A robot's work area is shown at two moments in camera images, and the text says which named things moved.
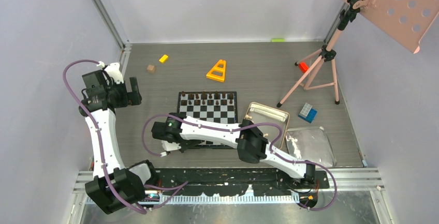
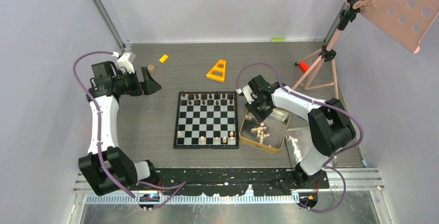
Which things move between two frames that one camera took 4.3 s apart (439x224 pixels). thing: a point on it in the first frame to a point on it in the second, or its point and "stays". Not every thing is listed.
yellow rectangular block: x=163 y=59 stays
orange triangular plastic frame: x=218 y=72 stays
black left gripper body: x=121 y=95 to x=132 y=85
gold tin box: x=259 y=113 stays
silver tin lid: x=310 y=144 stays
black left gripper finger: x=134 y=97 to x=150 y=85
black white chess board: x=215 y=105 stays
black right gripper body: x=188 y=144 to x=258 y=104
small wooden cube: x=151 y=69 stays
